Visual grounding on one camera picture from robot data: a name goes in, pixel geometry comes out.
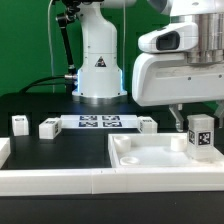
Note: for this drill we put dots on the white square table top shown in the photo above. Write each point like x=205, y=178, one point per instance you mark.
x=152, y=150

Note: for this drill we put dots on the white front fence bar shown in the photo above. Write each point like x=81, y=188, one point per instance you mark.
x=104, y=181

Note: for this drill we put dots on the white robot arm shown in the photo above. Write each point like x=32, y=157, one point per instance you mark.
x=99, y=78

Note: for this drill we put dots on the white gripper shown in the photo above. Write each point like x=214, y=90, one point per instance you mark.
x=165, y=79

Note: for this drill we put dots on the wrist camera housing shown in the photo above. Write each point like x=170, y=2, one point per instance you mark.
x=175, y=37

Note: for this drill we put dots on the white marker base plate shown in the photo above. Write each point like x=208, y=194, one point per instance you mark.
x=98, y=121

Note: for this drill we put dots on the white right fence bar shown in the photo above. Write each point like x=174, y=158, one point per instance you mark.
x=219, y=157

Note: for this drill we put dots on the white fence bar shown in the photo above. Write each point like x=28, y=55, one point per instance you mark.
x=5, y=150
x=104, y=181
x=219, y=157

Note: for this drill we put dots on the white left fence bar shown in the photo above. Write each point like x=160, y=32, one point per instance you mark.
x=5, y=150

